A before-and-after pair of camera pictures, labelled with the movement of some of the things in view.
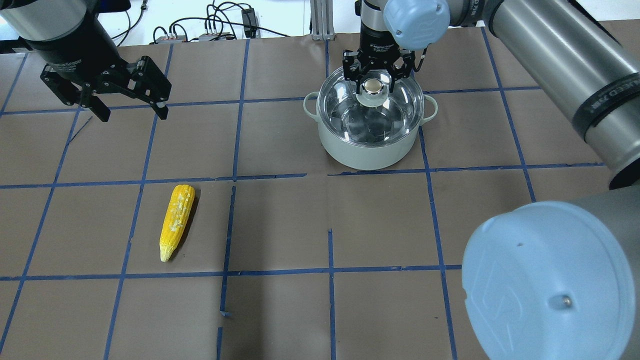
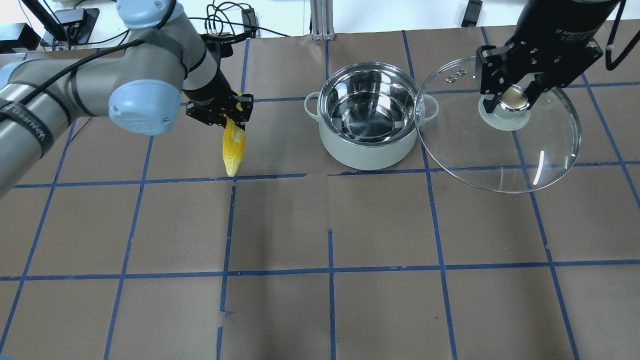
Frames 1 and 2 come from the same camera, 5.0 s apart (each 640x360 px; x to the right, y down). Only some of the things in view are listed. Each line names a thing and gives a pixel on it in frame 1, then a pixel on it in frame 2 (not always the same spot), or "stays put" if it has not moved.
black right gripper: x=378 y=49 -> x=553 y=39
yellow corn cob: x=179 y=208 -> x=234 y=142
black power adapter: x=249 y=22 stays put
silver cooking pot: x=373 y=123 stays put
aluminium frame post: x=322 y=20 stays put
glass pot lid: x=373 y=116 -> x=516 y=151
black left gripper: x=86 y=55 -> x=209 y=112
